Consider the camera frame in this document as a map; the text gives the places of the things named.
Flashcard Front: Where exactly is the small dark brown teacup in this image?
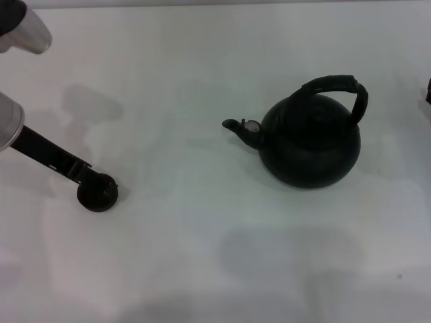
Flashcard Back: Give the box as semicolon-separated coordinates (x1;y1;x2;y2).
76;171;119;213

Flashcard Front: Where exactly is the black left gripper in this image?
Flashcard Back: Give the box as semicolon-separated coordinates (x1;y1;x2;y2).
9;124;120;201

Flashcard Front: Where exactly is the black round teapot with handle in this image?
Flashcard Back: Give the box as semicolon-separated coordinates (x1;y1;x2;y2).
222;74;370;190

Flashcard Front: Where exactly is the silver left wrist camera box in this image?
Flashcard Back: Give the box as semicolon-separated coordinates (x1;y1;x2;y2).
0;0;53;55

